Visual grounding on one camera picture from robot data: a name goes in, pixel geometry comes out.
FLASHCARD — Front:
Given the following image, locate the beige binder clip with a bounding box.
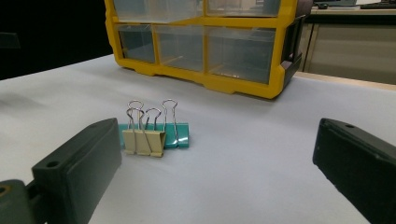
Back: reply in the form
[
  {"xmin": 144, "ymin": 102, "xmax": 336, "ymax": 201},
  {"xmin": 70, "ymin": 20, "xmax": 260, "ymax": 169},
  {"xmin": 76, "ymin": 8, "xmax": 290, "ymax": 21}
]
[{"xmin": 121, "ymin": 106, "xmax": 167, "ymax": 158}]

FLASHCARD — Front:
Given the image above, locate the yellow drawer organizer cabinet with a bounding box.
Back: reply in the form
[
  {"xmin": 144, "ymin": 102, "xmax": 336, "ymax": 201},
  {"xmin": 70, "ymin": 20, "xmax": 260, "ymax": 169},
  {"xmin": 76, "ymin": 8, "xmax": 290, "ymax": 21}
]
[{"xmin": 104, "ymin": 0, "xmax": 314, "ymax": 100}]

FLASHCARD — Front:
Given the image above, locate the black keyboard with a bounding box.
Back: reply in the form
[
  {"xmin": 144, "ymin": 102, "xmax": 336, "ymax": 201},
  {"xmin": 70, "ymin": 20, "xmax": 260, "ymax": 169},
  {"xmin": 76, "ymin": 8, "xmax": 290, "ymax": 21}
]
[{"xmin": 360, "ymin": 1, "xmax": 396, "ymax": 10}]

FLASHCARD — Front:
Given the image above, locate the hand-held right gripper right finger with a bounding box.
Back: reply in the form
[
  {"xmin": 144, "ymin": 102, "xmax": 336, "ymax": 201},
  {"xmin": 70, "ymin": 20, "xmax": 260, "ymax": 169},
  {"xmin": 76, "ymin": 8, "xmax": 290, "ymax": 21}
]
[{"xmin": 312, "ymin": 118, "xmax": 396, "ymax": 224}]

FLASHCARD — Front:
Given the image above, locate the teal binder clip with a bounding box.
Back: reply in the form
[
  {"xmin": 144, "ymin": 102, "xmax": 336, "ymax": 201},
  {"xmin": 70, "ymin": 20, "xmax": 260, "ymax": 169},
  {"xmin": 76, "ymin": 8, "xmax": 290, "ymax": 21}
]
[{"xmin": 118, "ymin": 98, "xmax": 191, "ymax": 149}]

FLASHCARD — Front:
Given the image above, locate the beige office desk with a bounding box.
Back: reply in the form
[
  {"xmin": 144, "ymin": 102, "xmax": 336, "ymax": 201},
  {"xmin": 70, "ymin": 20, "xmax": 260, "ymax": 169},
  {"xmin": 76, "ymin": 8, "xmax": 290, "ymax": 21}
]
[{"xmin": 302, "ymin": 6, "xmax": 396, "ymax": 86}]

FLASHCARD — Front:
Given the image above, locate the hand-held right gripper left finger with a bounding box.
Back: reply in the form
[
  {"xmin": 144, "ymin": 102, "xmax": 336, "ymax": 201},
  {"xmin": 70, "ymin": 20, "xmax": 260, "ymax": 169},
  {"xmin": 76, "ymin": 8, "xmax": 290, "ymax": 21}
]
[{"xmin": 31, "ymin": 117, "xmax": 122, "ymax": 224}]

